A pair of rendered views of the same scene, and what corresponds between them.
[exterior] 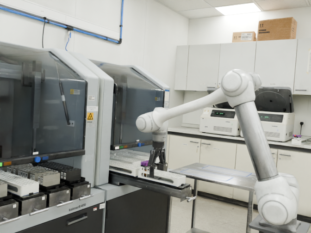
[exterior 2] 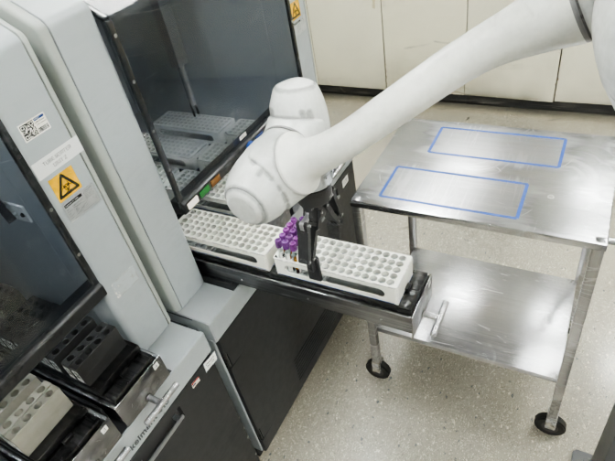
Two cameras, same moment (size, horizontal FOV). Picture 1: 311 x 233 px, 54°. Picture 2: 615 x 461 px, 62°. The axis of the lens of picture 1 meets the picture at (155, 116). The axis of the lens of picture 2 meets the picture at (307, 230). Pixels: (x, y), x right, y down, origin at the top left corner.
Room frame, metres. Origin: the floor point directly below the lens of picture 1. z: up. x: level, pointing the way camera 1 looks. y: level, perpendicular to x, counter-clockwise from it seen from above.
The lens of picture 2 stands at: (1.06, -0.02, 1.64)
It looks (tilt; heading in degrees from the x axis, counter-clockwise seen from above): 39 degrees down; 1
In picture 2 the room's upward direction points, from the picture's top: 12 degrees counter-clockwise
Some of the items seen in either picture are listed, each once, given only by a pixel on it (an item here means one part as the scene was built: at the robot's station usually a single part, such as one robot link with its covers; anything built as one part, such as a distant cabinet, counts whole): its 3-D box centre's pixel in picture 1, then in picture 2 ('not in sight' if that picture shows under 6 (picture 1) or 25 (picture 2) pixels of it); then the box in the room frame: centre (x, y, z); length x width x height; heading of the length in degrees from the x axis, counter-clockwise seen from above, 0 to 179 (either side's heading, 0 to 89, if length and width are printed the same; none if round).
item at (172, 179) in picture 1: (161, 177); (341, 266); (1.89, -0.06, 0.83); 0.30 x 0.10 x 0.06; 56
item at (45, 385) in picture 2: (47, 179); (32, 414); (1.64, 0.57, 0.85); 0.12 x 0.02 x 0.06; 146
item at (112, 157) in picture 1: (121, 162); (217, 194); (2.27, 0.24, 0.83); 0.30 x 0.10 x 0.06; 56
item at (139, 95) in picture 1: (117, 102); (141, 24); (2.41, 0.31, 1.28); 0.61 x 0.51 x 0.63; 146
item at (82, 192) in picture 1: (46, 179); (41, 343); (1.88, 0.66, 0.78); 0.73 x 0.14 x 0.09; 56
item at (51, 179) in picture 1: (50, 179); (40, 420); (1.63, 0.55, 0.85); 0.12 x 0.02 x 0.06; 147
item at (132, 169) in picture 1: (122, 168); (228, 239); (2.07, 0.20, 0.83); 0.30 x 0.10 x 0.06; 56
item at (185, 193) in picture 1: (143, 181); (293, 270); (1.97, 0.05, 0.78); 0.73 x 0.14 x 0.09; 56
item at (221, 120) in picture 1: (227, 111); not in sight; (4.38, -1.02, 1.22); 0.62 x 0.56 x 0.64; 144
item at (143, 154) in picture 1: (145, 157); not in sight; (2.52, 0.07, 0.83); 0.30 x 0.10 x 0.06; 56
